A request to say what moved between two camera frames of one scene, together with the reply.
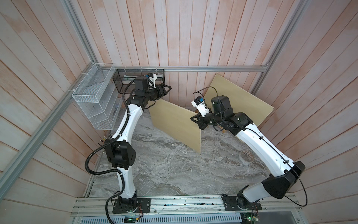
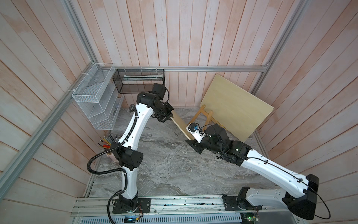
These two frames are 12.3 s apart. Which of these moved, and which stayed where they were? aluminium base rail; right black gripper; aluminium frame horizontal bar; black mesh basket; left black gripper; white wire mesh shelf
Moved: right black gripper; left black gripper
Stayed: aluminium base rail; white wire mesh shelf; black mesh basket; aluminium frame horizontal bar
